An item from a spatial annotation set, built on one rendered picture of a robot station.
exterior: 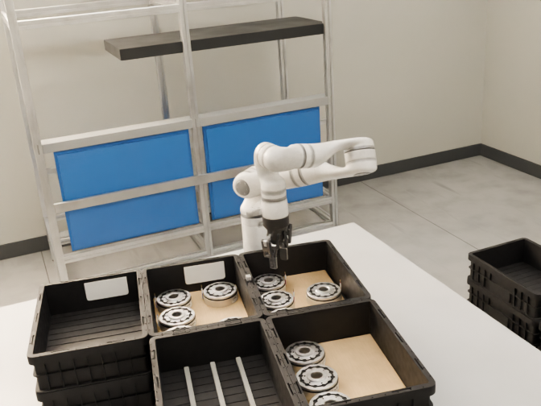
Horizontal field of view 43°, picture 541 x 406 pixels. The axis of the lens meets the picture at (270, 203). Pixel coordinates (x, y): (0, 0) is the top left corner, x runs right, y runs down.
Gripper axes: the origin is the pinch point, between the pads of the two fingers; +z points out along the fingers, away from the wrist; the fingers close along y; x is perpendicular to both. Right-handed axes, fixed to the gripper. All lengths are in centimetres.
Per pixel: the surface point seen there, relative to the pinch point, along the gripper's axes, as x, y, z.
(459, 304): -41, 42, 28
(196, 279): 28.3, -4.0, 10.2
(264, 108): 107, 170, 4
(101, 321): 44, -30, 15
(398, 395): -50, -38, 5
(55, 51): 236, 143, -31
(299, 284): 0.6, 12.3, 14.6
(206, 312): 17.9, -13.8, 14.5
